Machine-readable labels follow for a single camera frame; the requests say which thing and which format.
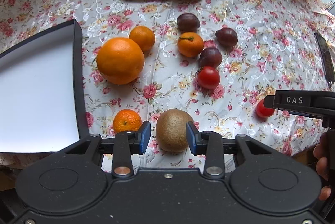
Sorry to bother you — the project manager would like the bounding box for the small mandarin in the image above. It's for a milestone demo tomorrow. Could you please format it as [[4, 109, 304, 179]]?
[[113, 109, 142, 134]]

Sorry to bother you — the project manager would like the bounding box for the brown kiwi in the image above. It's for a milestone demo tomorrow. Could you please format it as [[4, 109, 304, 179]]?
[[156, 109, 194, 153]]

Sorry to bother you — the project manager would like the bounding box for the red tomato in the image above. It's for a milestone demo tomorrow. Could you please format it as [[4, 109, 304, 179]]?
[[197, 66, 220, 90], [256, 99, 275, 118]]

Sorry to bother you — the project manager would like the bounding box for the large orange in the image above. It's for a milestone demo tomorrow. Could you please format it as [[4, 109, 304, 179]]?
[[96, 37, 145, 85]]

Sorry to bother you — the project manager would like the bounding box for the dark plum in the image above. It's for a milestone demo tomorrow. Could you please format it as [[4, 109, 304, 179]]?
[[215, 27, 238, 47], [199, 47, 223, 68], [177, 13, 200, 32]]

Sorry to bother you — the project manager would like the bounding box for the mandarin with stem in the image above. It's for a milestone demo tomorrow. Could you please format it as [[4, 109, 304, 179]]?
[[177, 32, 204, 57]]

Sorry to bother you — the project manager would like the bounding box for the mandarin without stem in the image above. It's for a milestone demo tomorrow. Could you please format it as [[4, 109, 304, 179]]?
[[129, 26, 156, 52]]

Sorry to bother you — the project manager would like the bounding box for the person's right hand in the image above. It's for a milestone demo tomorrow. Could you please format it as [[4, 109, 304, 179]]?
[[313, 133, 332, 201]]

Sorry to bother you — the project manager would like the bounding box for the black smartphone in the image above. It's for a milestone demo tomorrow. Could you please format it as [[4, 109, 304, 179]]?
[[314, 32, 334, 91]]

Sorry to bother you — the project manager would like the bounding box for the floral tablecloth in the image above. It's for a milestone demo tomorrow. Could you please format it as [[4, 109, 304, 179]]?
[[1, 0, 334, 156]]

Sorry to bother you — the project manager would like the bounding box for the black box white inside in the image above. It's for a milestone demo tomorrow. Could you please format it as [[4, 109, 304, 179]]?
[[0, 19, 89, 153]]

